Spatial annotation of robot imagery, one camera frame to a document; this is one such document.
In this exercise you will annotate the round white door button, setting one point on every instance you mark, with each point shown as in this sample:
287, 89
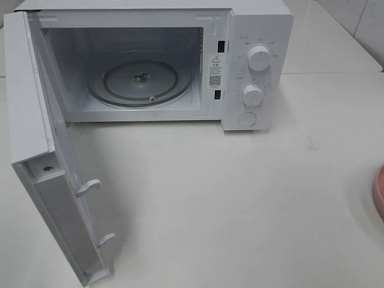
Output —
247, 119

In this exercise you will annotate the white microwave knob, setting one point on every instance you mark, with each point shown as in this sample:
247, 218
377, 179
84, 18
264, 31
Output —
259, 57
252, 95

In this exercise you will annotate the white microwave door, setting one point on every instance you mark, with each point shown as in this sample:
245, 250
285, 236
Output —
42, 153

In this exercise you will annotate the pink plate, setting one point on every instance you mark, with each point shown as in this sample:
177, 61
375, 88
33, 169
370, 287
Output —
378, 192

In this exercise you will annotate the glass microwave turntable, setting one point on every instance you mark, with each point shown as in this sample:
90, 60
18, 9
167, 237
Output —
140, 78

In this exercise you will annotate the white warning label sticker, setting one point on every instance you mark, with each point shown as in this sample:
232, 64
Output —
215, 70

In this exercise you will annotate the white microwave oven body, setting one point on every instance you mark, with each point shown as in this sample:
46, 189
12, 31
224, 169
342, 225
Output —
83, 31

